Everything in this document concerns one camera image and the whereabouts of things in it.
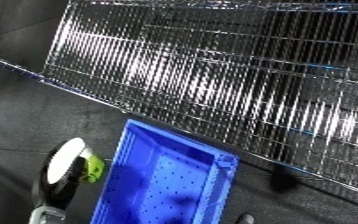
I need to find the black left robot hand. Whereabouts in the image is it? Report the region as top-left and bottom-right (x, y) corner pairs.
(29, 141), (94, 212)

